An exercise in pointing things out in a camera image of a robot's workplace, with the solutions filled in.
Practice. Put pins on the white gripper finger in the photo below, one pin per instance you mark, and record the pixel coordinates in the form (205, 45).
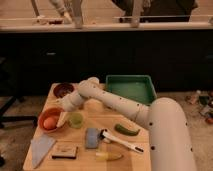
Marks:
(62, 119)

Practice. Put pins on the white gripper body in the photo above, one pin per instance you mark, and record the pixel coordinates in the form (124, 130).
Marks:
(71, 101)

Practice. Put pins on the orange apple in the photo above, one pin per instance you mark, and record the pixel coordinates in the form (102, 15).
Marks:
(50, 122)

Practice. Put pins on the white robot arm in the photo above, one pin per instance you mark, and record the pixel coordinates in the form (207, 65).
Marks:
(170, 143)

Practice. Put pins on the orange red bowl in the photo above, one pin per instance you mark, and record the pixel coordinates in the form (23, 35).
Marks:
(54, 111)

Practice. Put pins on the dark brown bowl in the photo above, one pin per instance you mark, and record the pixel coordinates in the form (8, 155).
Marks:
(62, 89)

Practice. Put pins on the small green cup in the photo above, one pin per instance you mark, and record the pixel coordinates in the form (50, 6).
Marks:
(75, 120)

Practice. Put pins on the grey blue sponge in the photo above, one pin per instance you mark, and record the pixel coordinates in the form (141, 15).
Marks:
(92, 138)

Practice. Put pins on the grey triangular cloth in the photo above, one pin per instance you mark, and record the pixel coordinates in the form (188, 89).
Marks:
(40, 146)

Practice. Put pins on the brown rectangular block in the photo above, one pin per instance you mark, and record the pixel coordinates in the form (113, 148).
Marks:
(64, 152)

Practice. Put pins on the green cucumber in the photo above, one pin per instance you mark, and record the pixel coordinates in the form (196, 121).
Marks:
(123, 130)

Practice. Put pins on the yellow banana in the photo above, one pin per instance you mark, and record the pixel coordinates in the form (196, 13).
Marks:
(108, 156)

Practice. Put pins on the green plastic tray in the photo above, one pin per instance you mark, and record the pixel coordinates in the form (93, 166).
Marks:
(135, 87)

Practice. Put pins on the white handled brush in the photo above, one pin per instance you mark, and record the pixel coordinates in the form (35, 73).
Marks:
(105, 134)

